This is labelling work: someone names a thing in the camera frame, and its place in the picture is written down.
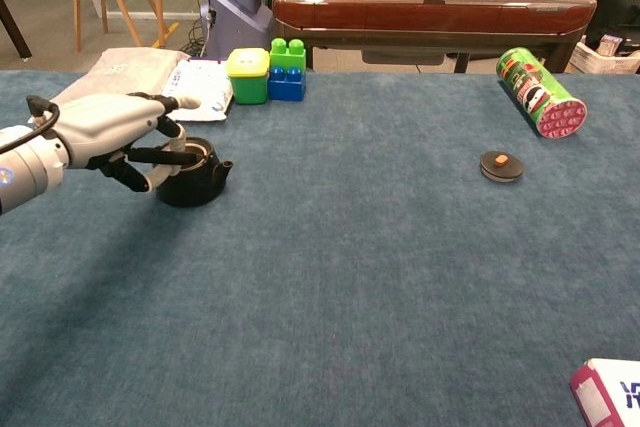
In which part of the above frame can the brown mahjong table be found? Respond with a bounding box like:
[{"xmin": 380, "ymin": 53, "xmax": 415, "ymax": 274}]
[{"xmin": 272, "ymin": 0, "xmax": 599, "ymax": 74}]

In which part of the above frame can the green chips can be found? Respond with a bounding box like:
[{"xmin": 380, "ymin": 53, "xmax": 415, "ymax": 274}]
[{"xmin": 495, "ymin": 46, "xmax": 589, "ymax": 140}]

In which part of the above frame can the dark table leg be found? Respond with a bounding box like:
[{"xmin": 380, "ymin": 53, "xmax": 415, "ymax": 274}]
[{"xmin": 0, "ymin": 0, "xmax": 32, "ymax": 61}]

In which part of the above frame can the black round lid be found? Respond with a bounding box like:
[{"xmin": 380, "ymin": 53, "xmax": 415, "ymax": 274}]
[{"xmin": 479, "ymin": 150, "xmax": 525, "ymax": 184}]

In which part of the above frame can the white wipes packet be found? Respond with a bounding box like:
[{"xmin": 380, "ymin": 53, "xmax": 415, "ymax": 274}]
[{"xmin": 160, "ymin": 57, "xmax": 235, "ymax": 123}]

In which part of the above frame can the blue toy block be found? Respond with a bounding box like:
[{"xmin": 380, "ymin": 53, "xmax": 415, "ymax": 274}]
[{"xmin": 267, "ymin": 65, "xmax": 307, "ymax": 102}]

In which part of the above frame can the white pink toothpaste box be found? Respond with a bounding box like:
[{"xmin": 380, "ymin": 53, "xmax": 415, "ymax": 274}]
[{"xmin": 569, "ymin": 357, "xmax": 640, "ymax": 427}]

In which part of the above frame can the green toy block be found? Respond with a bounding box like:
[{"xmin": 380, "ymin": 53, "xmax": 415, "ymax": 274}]
[{"xmin": 269, "ymin": 37, "xmax": 307, "ymax": 73}]

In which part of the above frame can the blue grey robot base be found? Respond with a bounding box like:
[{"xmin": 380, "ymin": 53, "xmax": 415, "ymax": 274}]
[{"xmin": 199, "ymin": 0, "xmax": 275, "ymax": 61}]

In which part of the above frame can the white storage basket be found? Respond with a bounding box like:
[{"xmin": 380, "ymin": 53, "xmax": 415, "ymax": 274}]
[{"xmin": 569, "ymin": 34, "xmax": 640, "ymax": 76}]

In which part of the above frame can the yellow-lidded green box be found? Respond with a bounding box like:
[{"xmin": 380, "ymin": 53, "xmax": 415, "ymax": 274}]
[{"xmin": 224, "ymin": 47, "xmax": 271, "ymax": 106}]

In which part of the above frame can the grey plastic bag package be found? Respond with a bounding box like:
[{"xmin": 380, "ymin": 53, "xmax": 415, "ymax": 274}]
[{"xmin": 49, "ymin": 46, "xmax": 191, "ymax": 106}]

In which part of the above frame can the blue felt table mat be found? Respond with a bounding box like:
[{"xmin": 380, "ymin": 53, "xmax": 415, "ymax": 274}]
[{"xmin": 0, "ymin": 69, "xmax": 640, "ymax": 427}]

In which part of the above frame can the black cup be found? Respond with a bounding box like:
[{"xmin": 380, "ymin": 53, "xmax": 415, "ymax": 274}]
[{"xmin": 155, "ymin": 136, "xmax": 235, "ymax": 208}]

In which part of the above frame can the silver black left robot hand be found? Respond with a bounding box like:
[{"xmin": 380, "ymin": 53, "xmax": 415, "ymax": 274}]
[{"xmin": 52, "ymin": 91, "xmax": 201, "ymax": 194}]

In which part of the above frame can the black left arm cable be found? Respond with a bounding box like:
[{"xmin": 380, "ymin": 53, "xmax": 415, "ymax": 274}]
[{"xmin": 0, "ymin": 95, "xmax": 61, "ymax": 156}]

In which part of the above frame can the black bag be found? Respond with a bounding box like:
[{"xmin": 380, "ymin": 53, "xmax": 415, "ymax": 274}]
[{"xmin": 584, "ymin": 0, "xmax": 640, "ymax": 51}]

